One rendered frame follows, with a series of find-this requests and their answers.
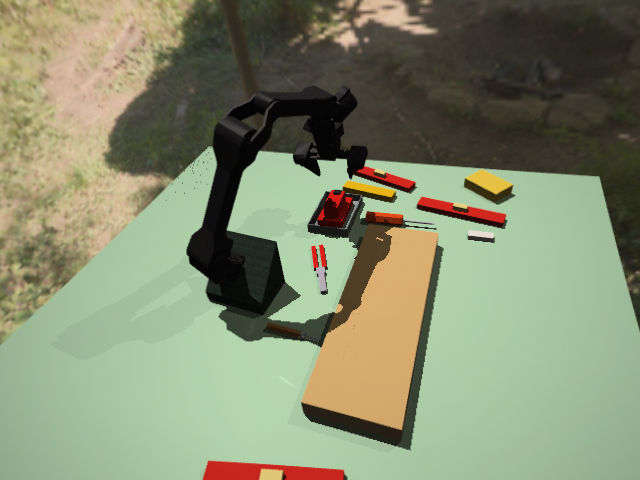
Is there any tan rectangular panel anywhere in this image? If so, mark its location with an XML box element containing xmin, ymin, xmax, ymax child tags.
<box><xmin>301</xmin><ymin>224</ymin><xmax>439</xmax><ymax>441</ymax></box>

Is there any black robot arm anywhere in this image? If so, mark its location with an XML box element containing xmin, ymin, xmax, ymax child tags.
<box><xmin>186</xmin><ymin>86</ymin><xmax>357</xmax><ymax>284</ymax></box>

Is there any small white rectangular block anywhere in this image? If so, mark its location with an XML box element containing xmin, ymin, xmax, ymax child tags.
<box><xmin>467</xmin><ymin>230</ymin><xmax>494</xmax><ymax>242</ymax></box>

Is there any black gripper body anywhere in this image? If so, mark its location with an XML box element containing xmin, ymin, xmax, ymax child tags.
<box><xmin>293</xmin><ymin>130</ymin><xmax>368</xmax><ymax>170</ymax></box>

